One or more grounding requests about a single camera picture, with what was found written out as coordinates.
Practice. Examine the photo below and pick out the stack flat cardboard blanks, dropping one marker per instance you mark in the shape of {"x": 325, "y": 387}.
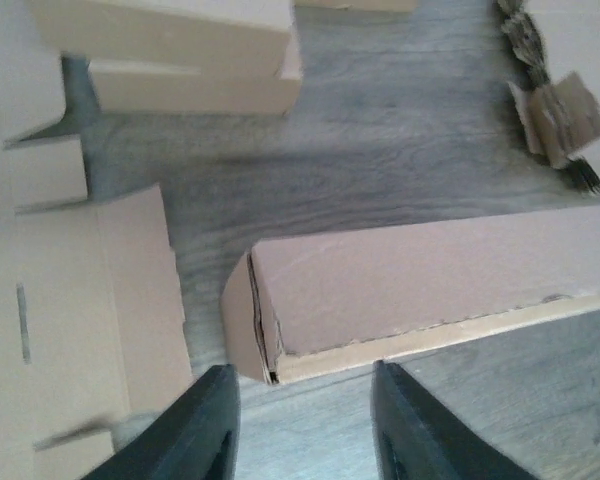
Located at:
{"x": 91, "y": 318}
{"x": 558, "y": 42}

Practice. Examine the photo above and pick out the large cardboard box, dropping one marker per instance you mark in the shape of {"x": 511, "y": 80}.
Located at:
{"x": 227, "y": 38}
{"x": 300, "y": 307}

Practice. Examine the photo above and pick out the right stack flat cardboard blanks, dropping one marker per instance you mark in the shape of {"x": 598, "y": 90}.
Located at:
{"x": 558, "y": 42}

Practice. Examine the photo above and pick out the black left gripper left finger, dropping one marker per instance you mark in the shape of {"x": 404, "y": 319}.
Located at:
{"x": 195, "y": 438}

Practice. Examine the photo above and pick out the small folded cardboard box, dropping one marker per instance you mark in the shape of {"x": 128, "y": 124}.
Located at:
{"x": 393, "y": 6}

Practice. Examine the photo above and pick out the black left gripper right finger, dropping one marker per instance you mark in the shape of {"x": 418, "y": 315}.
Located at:
{"x": 418, "y": 437}

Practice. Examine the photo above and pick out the lower folded cardboard box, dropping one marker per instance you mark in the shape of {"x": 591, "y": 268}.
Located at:
{"x": 124, "y": 87}

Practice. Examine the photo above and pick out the large folded cardboard box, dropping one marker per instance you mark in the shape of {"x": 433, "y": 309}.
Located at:
{"x": 227, "y": 38}

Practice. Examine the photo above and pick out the left stack flat cardboard blanks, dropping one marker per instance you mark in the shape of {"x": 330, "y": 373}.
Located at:
{"x": 91, "y": 318}

